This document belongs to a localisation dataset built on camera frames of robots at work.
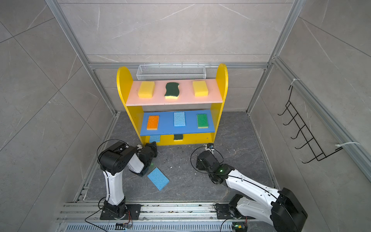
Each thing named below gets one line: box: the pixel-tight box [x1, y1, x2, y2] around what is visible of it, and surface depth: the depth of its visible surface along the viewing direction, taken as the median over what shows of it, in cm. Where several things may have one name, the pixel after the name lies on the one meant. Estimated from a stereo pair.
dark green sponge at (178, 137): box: [173, 134, 184, 141], surface depth 103 cm
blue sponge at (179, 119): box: [173, 111, 186, 127], surface depth 97 cm
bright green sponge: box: [196, 113, 209, 129], surface depth 97 cm
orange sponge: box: [146, 115, 160, 131], surface depth 95 cm
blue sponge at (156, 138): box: [149, 134, 161, 144], surface depth 103 cm
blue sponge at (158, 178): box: [146, 167, 171, 191], surface depth 85 cm
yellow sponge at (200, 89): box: [192, 80, 209, 98], surface depth 75 cm
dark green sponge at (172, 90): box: [164, 82, 180, 100], surface depth 73 cm
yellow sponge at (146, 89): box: [138, 81, 156, 99], surface depth 73 cm
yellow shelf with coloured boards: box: [116, 63, 229, 146], surface depth 80 cm
